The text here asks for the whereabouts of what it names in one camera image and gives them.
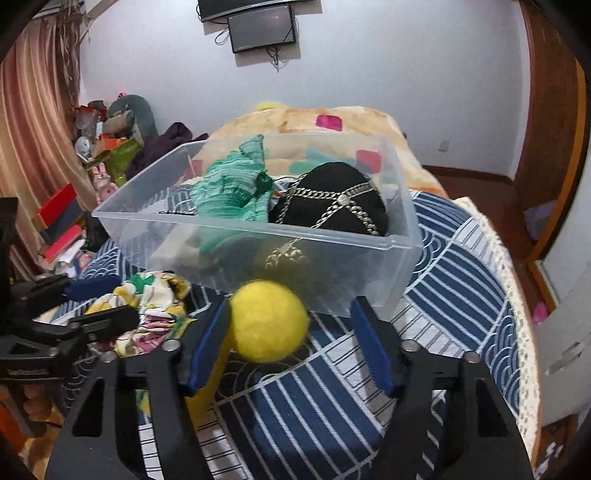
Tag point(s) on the yellow felt ball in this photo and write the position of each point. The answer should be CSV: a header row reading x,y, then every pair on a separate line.
x,y
268,321

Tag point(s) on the blue white patterned tablecloth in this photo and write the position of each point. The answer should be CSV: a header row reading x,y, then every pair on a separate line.
x,y
319,415

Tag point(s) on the colourful beige blanket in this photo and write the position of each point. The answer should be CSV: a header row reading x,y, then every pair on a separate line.
x,y
275,118

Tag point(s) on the pink rabbit toy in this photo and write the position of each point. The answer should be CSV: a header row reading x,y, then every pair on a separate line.
x,y
102,182

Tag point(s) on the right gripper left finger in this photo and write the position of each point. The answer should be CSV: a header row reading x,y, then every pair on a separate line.
x,y
143,405

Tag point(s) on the grey dinosaur plush toy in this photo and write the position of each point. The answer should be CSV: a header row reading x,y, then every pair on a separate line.
x,y
131,115

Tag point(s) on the brown wooden door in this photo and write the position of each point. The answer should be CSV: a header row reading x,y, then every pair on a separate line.
x,y
551,162

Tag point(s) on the clear plastic storage bin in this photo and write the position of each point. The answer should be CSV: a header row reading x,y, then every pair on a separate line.
x,y
152,222

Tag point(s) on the wall mounted black television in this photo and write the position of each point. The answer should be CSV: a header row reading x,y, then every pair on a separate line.
x,y
209,10

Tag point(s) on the dark purple clothing pile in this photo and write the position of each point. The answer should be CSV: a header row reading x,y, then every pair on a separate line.
x,y
175,135

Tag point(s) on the striped pink curtain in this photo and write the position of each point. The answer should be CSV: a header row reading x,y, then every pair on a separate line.
x,y
37,153

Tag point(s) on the yellow sponge block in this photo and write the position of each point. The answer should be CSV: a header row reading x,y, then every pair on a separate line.
x,y
205,392

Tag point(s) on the black hat with chain pattern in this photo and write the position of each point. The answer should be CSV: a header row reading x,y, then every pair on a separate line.
x,y
332,196

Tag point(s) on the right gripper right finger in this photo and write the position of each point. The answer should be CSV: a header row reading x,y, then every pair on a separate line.
x,y
479,438

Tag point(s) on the white cabinet with stickers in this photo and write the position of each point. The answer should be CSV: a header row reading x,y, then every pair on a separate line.
x,y
563,342

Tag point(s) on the small black wall monitor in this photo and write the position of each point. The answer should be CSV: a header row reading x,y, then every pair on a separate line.
x,y
260,28

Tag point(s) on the floral fabric scrunchie bag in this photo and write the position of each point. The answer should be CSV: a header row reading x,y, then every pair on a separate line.
x,y
159,299

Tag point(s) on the red storage boxes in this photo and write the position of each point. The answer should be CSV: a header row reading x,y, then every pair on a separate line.
x,y
58,222

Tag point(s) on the person's left hand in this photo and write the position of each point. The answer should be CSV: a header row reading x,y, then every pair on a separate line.
x,y
39,405

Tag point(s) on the green knitted glove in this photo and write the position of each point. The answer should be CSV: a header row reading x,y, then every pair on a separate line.
x,y
237,187

